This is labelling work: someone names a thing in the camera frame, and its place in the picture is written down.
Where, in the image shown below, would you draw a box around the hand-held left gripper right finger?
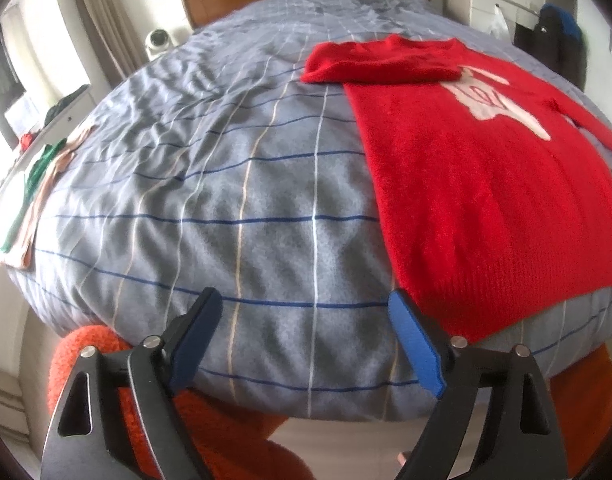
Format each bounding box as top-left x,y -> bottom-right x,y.
387,288 -> 569,480

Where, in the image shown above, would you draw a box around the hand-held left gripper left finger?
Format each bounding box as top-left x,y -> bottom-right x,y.
40,287 -> 223,480

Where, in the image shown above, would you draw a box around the red knit sweater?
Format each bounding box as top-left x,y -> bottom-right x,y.
300,35 -> 612,345

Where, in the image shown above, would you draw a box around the person's orange fleece trousers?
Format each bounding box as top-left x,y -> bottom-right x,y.
46,325 -> 612,480

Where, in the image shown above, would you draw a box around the grey checked blanket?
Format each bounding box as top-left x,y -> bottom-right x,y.
0,0 -> 612,421

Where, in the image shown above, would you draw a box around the peach garment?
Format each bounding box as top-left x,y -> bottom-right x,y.
0,125 -> 94,268

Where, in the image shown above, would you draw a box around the green and white garment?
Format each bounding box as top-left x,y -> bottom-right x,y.
0,144 -> 69,256

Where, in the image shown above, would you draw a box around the white cluttered side desk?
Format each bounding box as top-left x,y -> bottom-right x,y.
1,85 -> 97,161

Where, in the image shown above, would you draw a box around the dark green cloth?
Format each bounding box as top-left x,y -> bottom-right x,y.
43,85 -> 89,123

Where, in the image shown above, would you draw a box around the dark hanging jacket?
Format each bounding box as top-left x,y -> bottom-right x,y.
513,4 -> 587,91

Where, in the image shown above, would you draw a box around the white plastic bag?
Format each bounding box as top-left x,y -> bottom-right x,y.
486,4 -> 511,38

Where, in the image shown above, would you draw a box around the window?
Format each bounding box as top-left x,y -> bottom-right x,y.
0,25 -> 27,103

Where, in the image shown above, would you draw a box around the white dresser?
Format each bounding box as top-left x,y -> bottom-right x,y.
442,0 -> 542,36

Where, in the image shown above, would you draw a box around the blue cloth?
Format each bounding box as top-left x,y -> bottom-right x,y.
541,4 -> 583,43

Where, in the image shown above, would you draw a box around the beige curtain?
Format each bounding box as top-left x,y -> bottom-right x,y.
68,0 -> 147,81

